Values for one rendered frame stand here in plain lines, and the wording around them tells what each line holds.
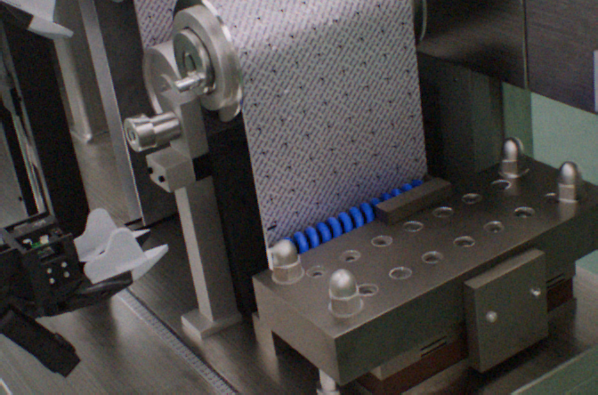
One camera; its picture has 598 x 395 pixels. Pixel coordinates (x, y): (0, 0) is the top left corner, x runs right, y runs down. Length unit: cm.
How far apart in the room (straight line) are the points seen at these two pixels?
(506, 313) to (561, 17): 32
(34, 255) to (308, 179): 34
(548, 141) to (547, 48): 252
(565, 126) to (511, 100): 225
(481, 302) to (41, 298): 45
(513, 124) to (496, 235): 43
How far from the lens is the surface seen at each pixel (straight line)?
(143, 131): 122
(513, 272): 120
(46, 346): 116
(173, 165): 125
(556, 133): 382
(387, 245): 123
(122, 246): 113
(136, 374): 133
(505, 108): 162
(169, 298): 145
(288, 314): 117
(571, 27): 122
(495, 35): 132
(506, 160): 135
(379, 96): 128
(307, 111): 123
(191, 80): 119
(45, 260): 111
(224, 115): 122
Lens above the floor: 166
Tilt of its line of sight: 26 degrees down
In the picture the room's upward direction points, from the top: 9 degrees counter-clockwise
